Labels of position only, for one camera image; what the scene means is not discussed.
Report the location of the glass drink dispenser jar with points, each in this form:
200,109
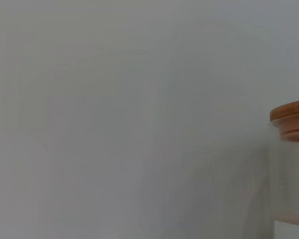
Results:
289,174

